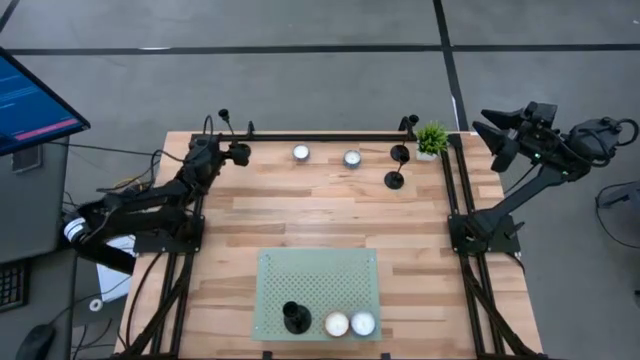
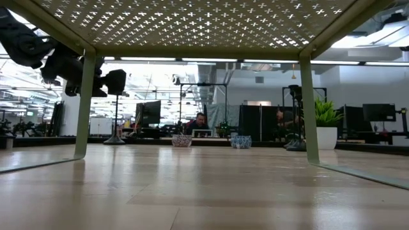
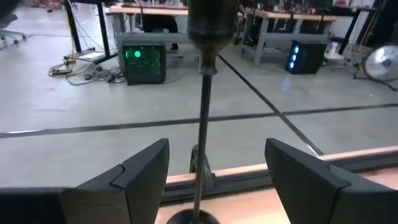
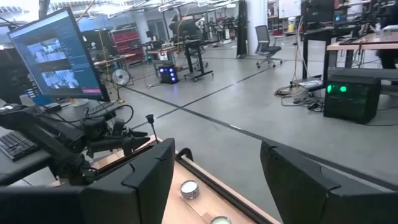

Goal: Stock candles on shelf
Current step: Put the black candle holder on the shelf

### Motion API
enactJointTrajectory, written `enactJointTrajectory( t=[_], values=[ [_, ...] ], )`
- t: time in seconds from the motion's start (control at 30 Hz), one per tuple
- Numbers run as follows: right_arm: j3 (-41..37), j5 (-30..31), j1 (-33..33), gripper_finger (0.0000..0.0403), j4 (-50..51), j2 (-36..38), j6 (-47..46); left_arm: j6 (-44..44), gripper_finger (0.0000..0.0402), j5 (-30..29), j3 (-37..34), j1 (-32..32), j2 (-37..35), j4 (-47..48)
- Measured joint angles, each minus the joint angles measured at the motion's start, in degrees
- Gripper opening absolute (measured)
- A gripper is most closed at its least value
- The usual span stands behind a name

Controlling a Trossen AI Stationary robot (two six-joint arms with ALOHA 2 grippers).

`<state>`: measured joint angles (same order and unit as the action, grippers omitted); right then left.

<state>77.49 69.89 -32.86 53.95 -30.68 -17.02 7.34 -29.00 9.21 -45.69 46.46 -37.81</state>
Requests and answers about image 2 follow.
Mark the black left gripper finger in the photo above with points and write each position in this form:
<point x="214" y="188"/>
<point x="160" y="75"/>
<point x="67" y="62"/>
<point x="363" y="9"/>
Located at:
<point x="115" y="82"/>

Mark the blue patterned tin candle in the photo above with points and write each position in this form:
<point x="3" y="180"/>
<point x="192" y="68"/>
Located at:
<point x="241" y="142"/>

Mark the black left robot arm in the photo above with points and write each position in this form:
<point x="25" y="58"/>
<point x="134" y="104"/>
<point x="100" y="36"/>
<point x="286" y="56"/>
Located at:
<point x="19" y="41"/>

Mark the green perforated metal shelf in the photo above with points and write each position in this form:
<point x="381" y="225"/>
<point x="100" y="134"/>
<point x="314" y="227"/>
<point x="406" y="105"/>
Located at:
<point x="204" y="32"/>

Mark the ceiling light strip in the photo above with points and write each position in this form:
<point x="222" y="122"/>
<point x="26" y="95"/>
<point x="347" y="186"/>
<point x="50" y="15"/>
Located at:
<point x="209" y="60"/>
<point x="386" y="63"/>
<point x="271" y="61"/>
<point x="148" y="59"/>
<point x="335" y="62"/>

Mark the black background monitor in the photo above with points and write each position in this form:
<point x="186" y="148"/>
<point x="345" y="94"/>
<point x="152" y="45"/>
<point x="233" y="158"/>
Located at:
<point x="378" y="112"/>
<point x="150" y="112"/>

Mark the white cabinet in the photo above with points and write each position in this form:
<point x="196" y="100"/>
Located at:
<point x="100" y="126"/>

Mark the black leaning panels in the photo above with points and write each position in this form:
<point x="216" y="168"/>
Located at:
<point x="57" y="118"/>

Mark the dark potted plant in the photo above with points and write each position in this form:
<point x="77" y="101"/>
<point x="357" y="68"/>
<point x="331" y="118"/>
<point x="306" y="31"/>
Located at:
<point x="6" y="127"/>

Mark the person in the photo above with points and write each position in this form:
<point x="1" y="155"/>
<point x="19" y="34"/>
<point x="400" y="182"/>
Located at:
<point x="198" y="123"/>
<point x="284" y="118"/>

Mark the white framed laptop screen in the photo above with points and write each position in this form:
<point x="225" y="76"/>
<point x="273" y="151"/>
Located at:
<point x="202" y="133"/>

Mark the grey hanging sheet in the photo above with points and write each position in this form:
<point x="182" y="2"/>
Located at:
<point x="223" y="113"/>

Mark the background plant with flowers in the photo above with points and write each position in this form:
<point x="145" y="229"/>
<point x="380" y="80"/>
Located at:
<point x="222" y="129"/>

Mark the black divider panel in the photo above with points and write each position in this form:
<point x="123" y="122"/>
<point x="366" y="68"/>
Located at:
<point x="270" y="123"/>
<point x="249" y="123"/>

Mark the yellow pendant lamp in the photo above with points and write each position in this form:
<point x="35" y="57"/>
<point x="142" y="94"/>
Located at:
<point x="293" y="76"/>

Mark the green plant in white pot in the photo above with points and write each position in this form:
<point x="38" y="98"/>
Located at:
<point x="327" y="137"/>

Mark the silver ventilation duct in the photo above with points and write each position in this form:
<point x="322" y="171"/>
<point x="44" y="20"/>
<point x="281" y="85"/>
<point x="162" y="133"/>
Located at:
<point x="206" y="80"/>

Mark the black background rig frame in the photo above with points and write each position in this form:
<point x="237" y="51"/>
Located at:
<point x="322" y="88"/>

